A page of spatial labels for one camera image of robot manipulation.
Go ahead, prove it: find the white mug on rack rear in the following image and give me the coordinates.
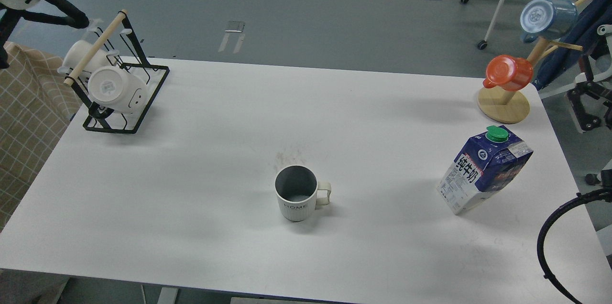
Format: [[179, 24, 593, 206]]
[[58, 40, 117, 80]]

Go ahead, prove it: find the wooden mug tree stand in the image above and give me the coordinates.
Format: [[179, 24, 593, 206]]
[[477, 0, 587, 124]]

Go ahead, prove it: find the orange plastic cup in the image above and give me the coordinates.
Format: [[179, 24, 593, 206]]
[[483, 55, 533, 91]]

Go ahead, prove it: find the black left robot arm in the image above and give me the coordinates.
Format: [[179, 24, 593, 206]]
[[0, 0, 89, 69]]

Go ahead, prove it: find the white ribbed ceramic mug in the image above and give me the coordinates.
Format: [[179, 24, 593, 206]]
[[274, 165, 332, 222]]

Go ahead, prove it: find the blue plastic cup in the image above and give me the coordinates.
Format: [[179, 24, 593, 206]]
[[519, 0, 579, 43]]

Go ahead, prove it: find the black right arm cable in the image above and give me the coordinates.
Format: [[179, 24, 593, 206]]
[[536, 188, 612, 304]]

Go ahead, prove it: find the black wire mug rack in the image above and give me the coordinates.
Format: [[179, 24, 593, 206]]
[[58, 10, 170, 134]]

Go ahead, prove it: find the white mug on rack front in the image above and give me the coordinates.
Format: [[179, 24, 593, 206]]
[[87, 66, 150, 114]]

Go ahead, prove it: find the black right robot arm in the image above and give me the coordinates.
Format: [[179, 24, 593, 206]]
[[566, 53, 612, 133]]

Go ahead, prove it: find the blue milk carton green cap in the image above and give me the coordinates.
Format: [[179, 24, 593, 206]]
[[436, 125, 533, 216]]

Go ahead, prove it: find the white mug on rack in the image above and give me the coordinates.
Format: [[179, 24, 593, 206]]
[[58, 40, 117, 80], [87, 66, 150, 114]]

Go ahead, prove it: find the metal floor socket plate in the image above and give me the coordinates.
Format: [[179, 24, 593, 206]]
[[225, 21, 245, 33]]

